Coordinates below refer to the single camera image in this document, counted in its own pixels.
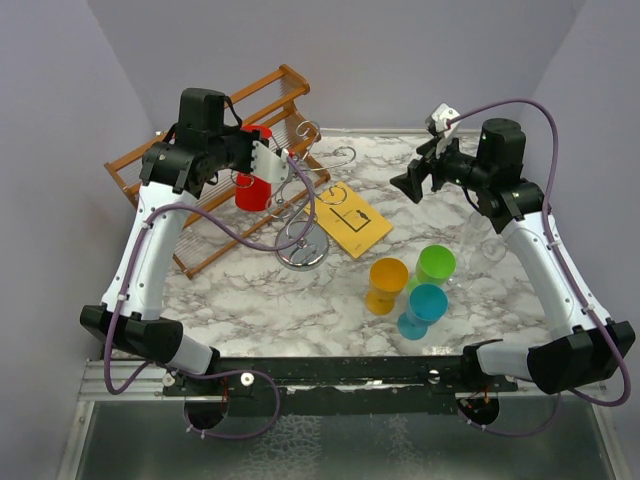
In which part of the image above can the orange plastic wine glass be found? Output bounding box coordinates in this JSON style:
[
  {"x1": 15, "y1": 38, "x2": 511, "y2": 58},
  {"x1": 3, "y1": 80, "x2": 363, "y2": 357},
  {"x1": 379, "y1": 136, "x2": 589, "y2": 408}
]
[{"x1": 365, "y1": 257, "x2": 409, "y2": 315}]

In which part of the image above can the green plastic wine glass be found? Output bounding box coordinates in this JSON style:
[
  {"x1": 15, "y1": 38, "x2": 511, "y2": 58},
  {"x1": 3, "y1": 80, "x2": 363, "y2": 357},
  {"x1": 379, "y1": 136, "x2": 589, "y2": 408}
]
[{"x1": 406, "y1": 244, "x2": 457, "y2": 294}]

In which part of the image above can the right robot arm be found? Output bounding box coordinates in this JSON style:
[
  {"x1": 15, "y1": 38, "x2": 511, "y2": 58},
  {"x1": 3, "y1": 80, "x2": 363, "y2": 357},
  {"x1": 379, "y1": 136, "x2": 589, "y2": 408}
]
[{"x1": 390, "y1": 118, "x2": 635, "y2": 394}]

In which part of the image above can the red plastic wine glass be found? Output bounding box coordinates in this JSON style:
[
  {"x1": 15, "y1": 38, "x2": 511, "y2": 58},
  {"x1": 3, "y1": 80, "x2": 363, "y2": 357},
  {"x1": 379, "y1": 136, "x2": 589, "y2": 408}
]
[{"x1": 233, "y1": 124, "x2": 275, "y2": 213}]

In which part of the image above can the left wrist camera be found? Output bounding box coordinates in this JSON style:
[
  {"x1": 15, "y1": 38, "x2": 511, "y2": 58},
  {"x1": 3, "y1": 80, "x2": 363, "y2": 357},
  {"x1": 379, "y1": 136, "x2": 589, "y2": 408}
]
[{"x1": 251, "y1": 140, "x2": 290, "y2": 184}]

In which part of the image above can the wooden dish rack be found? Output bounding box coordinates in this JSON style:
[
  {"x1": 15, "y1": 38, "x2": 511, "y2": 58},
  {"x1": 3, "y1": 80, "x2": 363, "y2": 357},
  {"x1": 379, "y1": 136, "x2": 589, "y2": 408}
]
[{"x1": 105, "y1": 64, "x2": 331, "y2": 279}]

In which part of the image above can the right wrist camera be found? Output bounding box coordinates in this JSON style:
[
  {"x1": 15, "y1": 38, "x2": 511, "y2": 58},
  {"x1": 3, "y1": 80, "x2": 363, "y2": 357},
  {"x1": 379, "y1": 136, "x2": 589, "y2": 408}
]
[{"x1": 425, "y1": 103, "x2": 460, "y2": 157}]

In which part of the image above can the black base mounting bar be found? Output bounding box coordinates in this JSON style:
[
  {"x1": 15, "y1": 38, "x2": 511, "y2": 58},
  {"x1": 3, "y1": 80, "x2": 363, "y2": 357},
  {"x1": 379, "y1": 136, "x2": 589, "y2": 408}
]
[{"x1": 163, "y1": 355, "x2": 517, "y2": 417}]

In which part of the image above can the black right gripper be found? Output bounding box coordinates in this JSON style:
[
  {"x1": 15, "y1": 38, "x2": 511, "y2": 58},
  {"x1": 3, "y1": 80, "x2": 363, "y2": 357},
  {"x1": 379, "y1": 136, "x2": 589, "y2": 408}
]
[{"x1": 391, "y1": 129, "x2": 492, "y2": 203}]

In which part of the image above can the yellow Little Prince book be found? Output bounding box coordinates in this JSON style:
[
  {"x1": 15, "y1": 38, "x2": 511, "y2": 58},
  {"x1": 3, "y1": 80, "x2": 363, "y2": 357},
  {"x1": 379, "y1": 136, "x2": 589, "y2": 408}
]
[{"x1": 315, "y1": 182, "x2": 393, "y2": 259}]

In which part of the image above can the chrome wine glass rack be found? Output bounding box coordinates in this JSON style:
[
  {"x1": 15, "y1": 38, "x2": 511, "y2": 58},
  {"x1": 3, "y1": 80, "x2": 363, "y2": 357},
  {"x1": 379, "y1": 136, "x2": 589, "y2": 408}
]
[{"x1": 230, "y1": 119, "x2": 357, "y2": 272}]

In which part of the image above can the clear wine glass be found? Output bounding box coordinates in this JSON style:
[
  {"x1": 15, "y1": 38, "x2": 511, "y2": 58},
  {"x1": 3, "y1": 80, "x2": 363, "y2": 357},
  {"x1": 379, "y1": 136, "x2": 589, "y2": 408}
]
[{"x1": 448, "y1": 211, "x2": 507, "y2": 290}]

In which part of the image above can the blue plastic wine glass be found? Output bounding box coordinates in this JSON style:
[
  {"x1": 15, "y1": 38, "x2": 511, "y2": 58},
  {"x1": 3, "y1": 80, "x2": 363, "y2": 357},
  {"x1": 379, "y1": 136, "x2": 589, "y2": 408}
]
[{"x1": 397, "y1": 284, "x2": 449, "y2": 340}]

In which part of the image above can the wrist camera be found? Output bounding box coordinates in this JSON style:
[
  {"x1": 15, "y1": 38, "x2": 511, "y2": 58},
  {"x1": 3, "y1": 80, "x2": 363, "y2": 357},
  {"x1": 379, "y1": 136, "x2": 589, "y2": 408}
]
[
  {"x1": 425, "y1": 103, "x2": 460, "y2": 157},
  {"x1": 251, "y1": 140, "x2": 290, "y2": 184}
]

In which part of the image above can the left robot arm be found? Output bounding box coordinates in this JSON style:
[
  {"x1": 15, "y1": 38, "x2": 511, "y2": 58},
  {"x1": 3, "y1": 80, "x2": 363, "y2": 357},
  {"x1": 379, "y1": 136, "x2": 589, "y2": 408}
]
[{"x1": 80, "y1": 88, "x2": 255, "y2": 395}]

